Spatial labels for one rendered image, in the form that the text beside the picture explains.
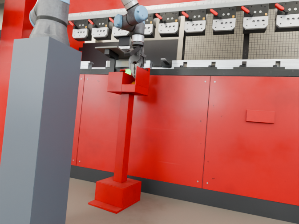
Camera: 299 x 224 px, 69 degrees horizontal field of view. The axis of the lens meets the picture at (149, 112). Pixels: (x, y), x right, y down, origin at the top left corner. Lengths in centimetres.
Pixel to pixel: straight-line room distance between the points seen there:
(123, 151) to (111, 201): 29
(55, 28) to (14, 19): 142
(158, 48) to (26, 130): 171
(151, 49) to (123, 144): 129
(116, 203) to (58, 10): 99
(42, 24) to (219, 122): 109
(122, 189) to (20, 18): 170
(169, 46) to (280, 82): 118
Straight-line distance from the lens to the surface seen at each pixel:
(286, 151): 150
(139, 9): 122
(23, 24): 228
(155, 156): 153
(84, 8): 219
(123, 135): 133
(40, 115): 85
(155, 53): 233
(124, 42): 190
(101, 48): 166
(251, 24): 171
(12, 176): 96
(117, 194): 131
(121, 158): 134
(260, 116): 145
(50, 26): 97
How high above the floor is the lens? 51
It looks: 2 degrees up
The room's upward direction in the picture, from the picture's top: 5 degrees clockwise
